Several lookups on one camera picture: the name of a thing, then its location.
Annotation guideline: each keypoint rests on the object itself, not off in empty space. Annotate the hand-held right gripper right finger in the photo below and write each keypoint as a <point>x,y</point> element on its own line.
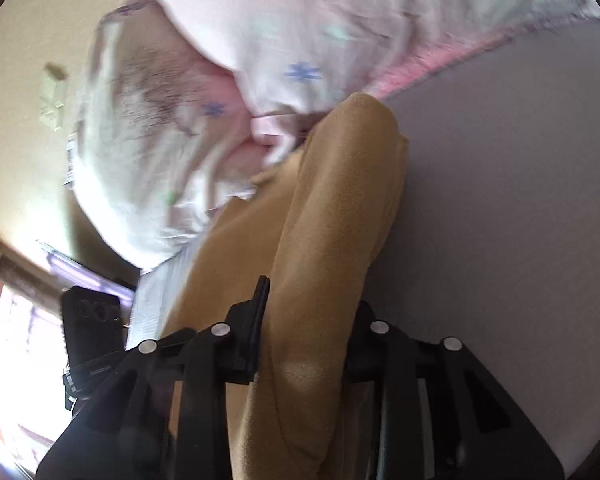
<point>366,347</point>

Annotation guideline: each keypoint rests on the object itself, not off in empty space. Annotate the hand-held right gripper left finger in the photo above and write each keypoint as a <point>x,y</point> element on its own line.
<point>250,332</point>

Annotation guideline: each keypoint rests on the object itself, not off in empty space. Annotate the tan fleece garment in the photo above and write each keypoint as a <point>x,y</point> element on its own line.
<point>330,235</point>

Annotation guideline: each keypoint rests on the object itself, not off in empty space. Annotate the white striped cloth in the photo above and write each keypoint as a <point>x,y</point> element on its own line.
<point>155,300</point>

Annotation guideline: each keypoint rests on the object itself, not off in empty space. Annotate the white barcode label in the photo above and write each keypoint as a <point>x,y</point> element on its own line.
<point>71,160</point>

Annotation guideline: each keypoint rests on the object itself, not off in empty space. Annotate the window with brown frame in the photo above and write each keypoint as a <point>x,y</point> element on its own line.
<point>20,360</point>

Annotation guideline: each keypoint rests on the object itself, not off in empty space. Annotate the beige wall switch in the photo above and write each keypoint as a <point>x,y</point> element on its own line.
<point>52,105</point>

